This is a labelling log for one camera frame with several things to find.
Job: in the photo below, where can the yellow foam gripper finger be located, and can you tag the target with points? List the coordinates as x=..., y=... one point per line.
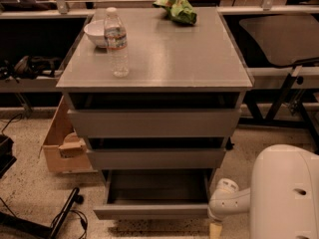
x=215, y=229

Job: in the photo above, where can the grey middle drawer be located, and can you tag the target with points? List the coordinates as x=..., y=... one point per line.
x=156, y=158

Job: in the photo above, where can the grey drawer cabinet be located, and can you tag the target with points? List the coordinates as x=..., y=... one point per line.
x=172, y=68

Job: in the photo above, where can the grey bottom drawer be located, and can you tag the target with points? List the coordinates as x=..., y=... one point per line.
x=155, y=194

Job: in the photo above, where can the grey drawer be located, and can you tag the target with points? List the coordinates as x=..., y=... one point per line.
x=156, y=158
x=155, y=194
x=154, y=124

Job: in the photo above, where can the black headphones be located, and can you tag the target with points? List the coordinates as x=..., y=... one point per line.
x=31, y=67

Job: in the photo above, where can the black box at left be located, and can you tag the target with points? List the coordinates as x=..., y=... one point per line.
x=7, y=158

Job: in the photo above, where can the black chair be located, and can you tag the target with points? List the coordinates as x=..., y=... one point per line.
x=287, y=41

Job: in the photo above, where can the grey top drawer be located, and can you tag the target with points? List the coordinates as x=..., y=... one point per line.
x=154, y=124

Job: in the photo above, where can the cardboard box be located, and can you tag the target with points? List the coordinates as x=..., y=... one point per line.
x=64, y=151

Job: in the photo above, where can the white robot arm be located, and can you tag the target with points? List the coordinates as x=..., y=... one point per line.
x=283, y=198

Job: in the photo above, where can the clear plastic water bottle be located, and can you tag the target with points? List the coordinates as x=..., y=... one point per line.
x=115, y=35

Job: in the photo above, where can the green chip bag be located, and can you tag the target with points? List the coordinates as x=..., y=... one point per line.
x=179, y=11

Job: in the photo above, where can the white ceramic bowl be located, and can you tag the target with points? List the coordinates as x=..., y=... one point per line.
x=95, y=32

